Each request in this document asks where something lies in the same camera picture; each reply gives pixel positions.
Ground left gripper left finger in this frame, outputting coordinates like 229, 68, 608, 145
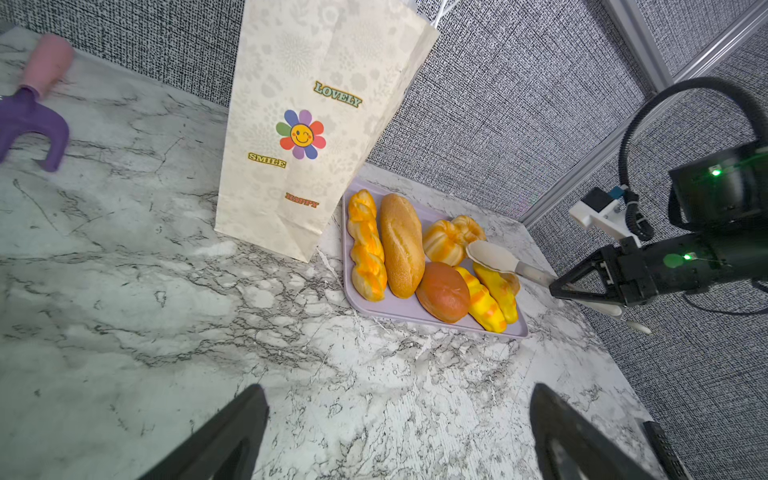
142, 384, 269, 479

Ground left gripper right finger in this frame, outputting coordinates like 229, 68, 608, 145
529, 383, 652, 479

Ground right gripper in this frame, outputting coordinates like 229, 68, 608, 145
549, 239, 678, 307

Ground metal tongs white tips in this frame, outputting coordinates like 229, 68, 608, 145
466, 240, 652, 335

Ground yellow oval fake bread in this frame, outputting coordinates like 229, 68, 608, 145
455, 266, 507, 333

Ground round brown fake bun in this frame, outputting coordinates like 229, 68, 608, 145
416, 262, 470, 324

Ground yellow ring fake bread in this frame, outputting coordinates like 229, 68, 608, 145
423, 220, 466, 267

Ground golden baguette fake bread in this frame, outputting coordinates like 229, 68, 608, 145
379, 194, 426, 299

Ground orange twisted fake bread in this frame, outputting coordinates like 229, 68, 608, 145
347, 189, 387, 302

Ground white paper gift bag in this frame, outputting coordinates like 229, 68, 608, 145
215, 1, 439, 261

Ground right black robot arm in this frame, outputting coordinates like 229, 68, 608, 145
546, 77, 767, 307

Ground lilac plastic tray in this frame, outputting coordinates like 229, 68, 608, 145
342, 177, 529, 339

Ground purple toy rake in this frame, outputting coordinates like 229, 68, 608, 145
0, 32, 76, 174

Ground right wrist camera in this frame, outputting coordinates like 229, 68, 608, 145
569, 186, 641, 247

